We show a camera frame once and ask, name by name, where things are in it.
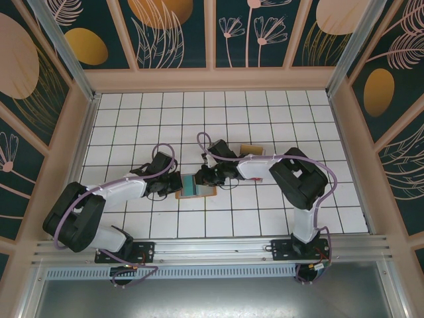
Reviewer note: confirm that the teal credit card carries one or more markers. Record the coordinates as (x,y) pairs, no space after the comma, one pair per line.
(189,186)

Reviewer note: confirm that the orange leather card holder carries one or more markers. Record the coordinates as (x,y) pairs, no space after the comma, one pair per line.
(207,192)

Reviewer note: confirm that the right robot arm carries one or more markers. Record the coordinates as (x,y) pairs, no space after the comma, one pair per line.
(258,168)

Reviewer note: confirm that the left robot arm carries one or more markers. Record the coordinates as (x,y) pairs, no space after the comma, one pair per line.
(122,191)

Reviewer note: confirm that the red credit card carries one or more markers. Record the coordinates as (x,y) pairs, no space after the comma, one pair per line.
(256,180)

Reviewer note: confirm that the grey metal sheet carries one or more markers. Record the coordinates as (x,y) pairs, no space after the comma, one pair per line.
(212,298)

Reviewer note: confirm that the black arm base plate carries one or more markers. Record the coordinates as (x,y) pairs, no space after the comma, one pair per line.
(145,252)
(281,250)

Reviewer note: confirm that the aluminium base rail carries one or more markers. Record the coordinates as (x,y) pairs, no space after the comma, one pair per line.
(212,250)

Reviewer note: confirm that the aluminium side rail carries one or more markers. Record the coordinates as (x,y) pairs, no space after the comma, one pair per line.
(348,149)
(79,149)

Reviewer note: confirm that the aluminium corner post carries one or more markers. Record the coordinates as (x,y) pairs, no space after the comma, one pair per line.
(71,59)
(352,49)

